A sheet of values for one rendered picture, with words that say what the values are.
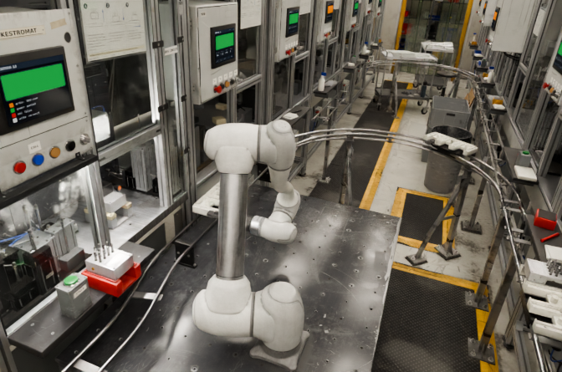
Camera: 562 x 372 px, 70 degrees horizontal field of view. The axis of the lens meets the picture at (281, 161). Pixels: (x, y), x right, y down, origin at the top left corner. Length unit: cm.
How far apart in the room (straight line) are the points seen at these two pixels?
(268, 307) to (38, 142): 89
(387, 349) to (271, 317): 129
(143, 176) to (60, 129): 77
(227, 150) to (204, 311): 56
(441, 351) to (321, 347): 120
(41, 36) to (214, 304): 99
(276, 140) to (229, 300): 57
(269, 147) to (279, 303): 53
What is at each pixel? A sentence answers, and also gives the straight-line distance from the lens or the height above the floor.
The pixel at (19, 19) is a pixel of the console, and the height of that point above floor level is 181.
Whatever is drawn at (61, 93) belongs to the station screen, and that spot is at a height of 160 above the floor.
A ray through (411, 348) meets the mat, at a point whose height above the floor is 1.
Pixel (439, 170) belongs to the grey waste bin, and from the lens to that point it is 430.
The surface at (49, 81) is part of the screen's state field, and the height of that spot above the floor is 164.
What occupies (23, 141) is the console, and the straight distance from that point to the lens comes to 136.
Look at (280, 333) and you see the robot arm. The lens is 151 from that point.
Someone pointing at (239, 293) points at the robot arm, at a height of 94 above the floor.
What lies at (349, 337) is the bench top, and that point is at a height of 68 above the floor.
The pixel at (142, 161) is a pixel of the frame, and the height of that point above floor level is 109.
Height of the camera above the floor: 196
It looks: 25 degrees down
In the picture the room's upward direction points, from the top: 3 degrees clockwise
